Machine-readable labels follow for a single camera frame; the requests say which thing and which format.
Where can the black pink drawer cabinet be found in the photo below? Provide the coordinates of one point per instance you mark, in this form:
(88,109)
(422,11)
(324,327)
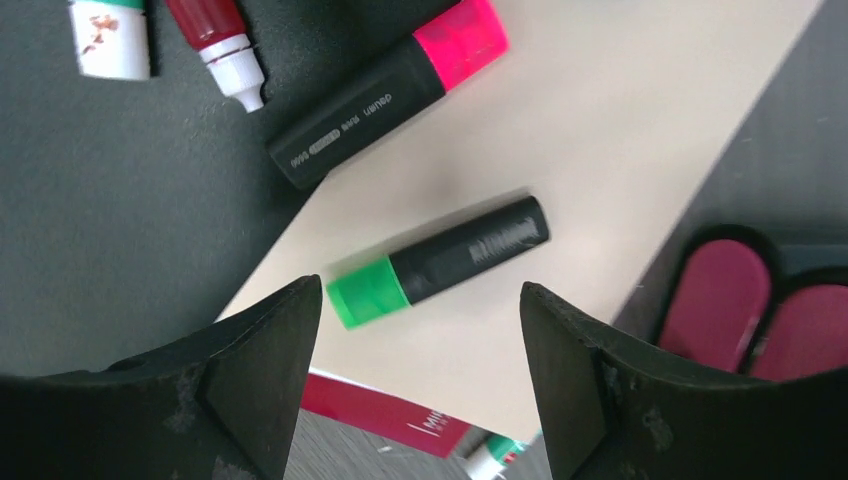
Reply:
(768,305)

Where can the red notebook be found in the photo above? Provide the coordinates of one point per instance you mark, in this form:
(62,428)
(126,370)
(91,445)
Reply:
(385,415)

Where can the beige folder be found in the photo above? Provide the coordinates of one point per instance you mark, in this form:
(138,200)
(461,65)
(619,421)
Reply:
(566,162)

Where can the pink drawer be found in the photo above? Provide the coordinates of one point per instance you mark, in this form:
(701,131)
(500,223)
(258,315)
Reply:
(717,304)

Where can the pink cap highlighter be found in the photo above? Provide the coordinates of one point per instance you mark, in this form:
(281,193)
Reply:
(414,74)

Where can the black clip file folder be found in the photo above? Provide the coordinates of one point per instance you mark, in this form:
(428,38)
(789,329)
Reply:
(132,212)

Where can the red ink bottle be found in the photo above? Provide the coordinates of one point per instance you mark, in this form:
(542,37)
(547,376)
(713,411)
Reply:
(216,30)

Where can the green cap highlighter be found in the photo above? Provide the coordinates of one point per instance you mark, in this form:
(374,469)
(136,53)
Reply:
(419,271)

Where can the green white glue stick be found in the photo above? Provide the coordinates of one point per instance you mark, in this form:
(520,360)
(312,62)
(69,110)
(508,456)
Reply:
(111,39)

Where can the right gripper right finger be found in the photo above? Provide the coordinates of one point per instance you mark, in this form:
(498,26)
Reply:
(612,406)

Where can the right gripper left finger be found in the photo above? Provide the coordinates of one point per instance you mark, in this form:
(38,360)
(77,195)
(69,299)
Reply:
(220,403)

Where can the green white correction pen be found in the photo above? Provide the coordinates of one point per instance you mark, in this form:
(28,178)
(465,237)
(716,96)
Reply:
(494,455)

